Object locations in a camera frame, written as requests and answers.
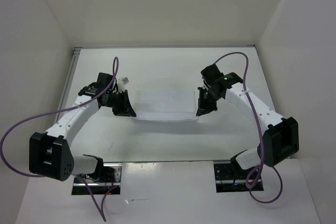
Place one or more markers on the aluminium table edge rail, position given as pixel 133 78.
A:
pixel 66 89

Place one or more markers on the white skirt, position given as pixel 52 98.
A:
pixel 165 105

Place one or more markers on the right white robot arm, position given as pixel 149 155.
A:
pixel 280 135

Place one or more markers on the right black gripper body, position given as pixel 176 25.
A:
pixel 210 94

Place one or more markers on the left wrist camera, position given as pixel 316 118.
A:
pixel 121 83

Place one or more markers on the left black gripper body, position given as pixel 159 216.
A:
pixel 116 101

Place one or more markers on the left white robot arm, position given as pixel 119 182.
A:
pixel 49 152

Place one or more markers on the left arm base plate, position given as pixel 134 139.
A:
pixel 108 182

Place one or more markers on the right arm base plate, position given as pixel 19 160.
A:
pixel 228 181

